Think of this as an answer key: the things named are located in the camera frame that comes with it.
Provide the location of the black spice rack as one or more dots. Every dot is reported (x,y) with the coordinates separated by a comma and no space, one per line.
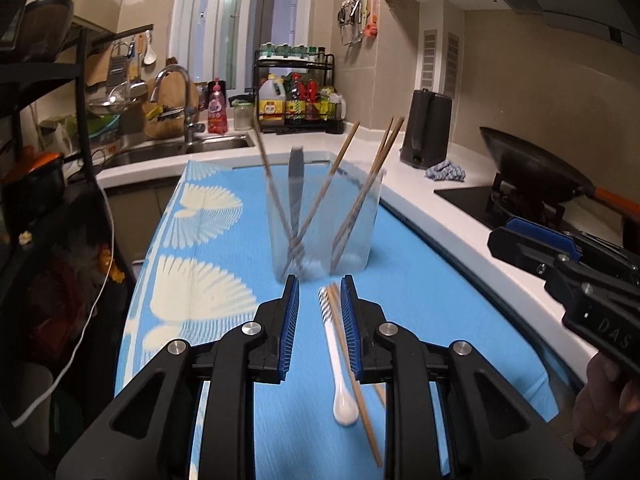
(295,62)

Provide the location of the row of sauce bottles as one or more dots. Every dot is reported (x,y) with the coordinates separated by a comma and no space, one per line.
(305,100)

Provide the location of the yellow oil jug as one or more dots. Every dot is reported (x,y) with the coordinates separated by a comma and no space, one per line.
(271,102)

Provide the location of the blue patterned tablecloth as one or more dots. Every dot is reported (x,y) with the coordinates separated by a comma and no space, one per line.
(425,335)

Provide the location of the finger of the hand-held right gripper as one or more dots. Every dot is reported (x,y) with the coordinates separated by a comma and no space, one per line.
(520,252)
(545,237)

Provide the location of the metal strainer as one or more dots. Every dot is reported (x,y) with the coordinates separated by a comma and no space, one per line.
(115,102)

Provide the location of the person's right hand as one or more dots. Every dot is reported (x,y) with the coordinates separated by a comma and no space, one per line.
(605,395)

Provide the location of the bunch of wooden chopsticks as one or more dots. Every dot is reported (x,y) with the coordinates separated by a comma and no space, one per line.
(343,153)

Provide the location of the hanging kitchen tools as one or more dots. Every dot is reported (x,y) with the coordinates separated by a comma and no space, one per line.
(357,15)

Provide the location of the narrow wall vent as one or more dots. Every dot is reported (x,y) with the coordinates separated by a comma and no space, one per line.
(429,60)

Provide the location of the black electric kettle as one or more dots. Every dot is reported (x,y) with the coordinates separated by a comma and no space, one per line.
(427,130)

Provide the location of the black gas stove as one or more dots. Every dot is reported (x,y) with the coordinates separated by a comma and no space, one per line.
(475,202)

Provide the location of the white ceramic spoon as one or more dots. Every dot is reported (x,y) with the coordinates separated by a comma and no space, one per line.
(345,407)

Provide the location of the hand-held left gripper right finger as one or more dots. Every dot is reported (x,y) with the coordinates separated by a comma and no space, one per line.
(350,330)

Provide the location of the pink dish soap bottle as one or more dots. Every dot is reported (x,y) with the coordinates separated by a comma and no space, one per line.
(216,107)

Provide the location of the white ladle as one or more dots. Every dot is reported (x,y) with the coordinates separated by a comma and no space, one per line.
(148,52)

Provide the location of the glass jar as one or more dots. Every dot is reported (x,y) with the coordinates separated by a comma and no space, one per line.
(243,114)

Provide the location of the orange pot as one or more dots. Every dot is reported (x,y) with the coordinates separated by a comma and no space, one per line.
(35,172)

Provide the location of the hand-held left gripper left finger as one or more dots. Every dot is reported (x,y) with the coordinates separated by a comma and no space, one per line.
(291,330)

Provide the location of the wooden cutting board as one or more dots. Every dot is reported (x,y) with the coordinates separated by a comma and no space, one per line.
(172,105)

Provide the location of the dark bowl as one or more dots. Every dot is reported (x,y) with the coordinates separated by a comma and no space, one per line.
(47,25)

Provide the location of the blue knitted dishcloth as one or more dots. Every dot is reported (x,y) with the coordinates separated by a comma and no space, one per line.
(446,170)

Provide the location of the steel sink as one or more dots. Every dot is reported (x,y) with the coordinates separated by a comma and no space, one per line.
(150,152)

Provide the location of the row of spice jars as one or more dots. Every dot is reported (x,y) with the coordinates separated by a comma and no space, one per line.
(290,51)

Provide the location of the long wooden chopstick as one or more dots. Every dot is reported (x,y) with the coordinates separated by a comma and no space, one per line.
(369,430)
(380,394)

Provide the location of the black shelf rack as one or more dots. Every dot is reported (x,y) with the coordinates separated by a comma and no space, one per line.
(50,70)

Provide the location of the chrome kitchen faucet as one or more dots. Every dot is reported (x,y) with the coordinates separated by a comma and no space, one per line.
(172,71)

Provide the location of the clear plastic container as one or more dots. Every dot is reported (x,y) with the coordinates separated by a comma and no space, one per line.
(370,220)

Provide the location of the metal grater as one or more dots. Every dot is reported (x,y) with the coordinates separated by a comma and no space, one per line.
(118,62)

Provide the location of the green basin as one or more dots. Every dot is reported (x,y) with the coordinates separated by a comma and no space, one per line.
(102,125)

